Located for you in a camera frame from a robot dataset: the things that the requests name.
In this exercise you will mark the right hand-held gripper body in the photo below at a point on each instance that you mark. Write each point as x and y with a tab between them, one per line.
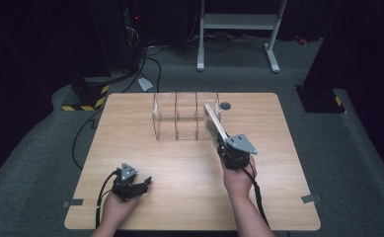
239	154

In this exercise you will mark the black base with yellow mark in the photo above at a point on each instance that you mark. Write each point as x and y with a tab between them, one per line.
321	100

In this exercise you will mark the clear acrylic divider rack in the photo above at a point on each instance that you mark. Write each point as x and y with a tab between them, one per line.
179	117

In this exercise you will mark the person's right hand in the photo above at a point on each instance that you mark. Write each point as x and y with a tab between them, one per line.
239	181

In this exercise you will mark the black yellow striped base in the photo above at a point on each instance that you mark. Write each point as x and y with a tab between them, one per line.
89	95

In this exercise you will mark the grey table grommet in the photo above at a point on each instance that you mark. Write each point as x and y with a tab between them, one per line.
225	106

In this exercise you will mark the dark equipment tower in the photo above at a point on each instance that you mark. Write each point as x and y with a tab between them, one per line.
132	36

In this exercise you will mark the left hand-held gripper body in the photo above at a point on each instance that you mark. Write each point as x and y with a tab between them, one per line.
124	184

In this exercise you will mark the person's left hand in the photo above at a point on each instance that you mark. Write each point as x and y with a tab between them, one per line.
118	209

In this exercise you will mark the grey tape strip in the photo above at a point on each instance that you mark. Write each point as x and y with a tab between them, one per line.
73	202
310	198

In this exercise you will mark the white metal stand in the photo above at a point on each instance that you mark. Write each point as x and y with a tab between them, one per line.
239	21

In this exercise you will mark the white paper scrap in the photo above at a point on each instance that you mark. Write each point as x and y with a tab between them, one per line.
145	84

